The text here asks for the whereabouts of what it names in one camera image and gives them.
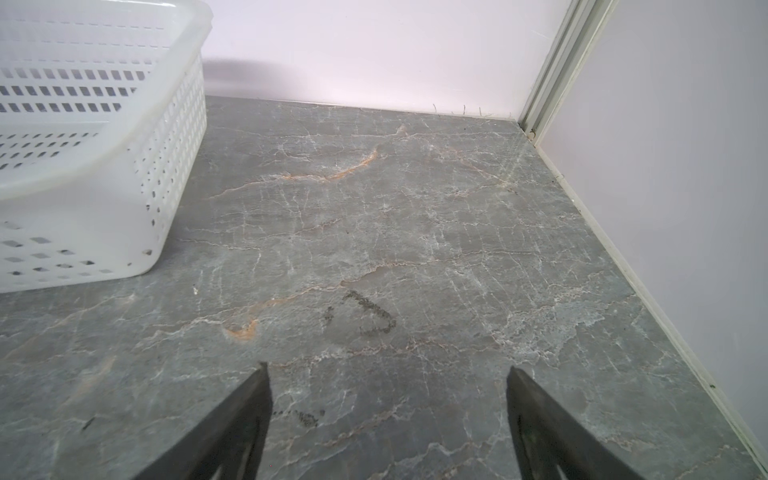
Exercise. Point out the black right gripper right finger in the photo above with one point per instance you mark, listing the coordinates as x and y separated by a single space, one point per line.
549 443

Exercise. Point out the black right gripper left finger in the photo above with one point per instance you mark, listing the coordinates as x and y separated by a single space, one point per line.
228 443

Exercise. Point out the white perforated plastic basket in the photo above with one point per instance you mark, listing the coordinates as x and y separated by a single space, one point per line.
102 117

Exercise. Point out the aluminium corner frame post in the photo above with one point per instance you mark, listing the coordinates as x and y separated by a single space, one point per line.
580 28

